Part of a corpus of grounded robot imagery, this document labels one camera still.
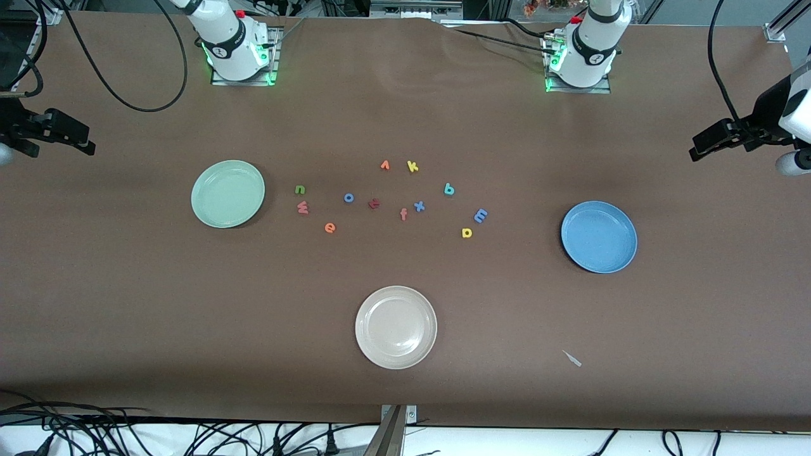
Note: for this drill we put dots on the orange dried flowers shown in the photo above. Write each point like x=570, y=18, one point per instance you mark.
x=531, y=7

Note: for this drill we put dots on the small white paper scrap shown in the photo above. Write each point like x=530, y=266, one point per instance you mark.
x=573, y=359

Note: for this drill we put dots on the grey metal box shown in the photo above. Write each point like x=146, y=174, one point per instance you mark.
x=415, y=7

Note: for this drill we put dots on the blue plate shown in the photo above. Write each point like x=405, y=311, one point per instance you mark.
x=599, y=237

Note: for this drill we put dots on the grey metal beam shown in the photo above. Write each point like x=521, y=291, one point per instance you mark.
x=386, y=440

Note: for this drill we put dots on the grey metal bracket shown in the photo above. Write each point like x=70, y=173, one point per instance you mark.
x=412, y=415

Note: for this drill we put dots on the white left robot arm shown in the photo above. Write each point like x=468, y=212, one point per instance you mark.
x=586, y=57

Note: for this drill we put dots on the black power plug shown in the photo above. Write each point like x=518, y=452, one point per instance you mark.
x=330, y=445
x=277, y=446

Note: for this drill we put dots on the blue foam letter m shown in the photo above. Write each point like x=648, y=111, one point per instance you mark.
x=481, y=216

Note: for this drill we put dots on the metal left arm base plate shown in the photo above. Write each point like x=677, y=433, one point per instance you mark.
x=605, y=87

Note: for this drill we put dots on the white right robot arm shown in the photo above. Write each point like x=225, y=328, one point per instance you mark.
x=228, y=44

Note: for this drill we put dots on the red foam letter w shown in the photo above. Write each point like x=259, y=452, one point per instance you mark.
x=303, y=208

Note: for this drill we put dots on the brown table cover sheet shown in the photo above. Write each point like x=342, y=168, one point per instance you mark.
x=127, y=285

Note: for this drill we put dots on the light green plate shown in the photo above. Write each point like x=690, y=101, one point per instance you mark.
x=228, y=194

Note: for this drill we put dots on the beige plate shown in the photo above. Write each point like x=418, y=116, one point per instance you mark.
x=396, y=327

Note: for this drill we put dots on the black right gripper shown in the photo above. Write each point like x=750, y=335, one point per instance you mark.
x=14, y=125

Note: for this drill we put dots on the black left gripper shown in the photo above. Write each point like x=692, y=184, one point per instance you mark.
x=758, y=127

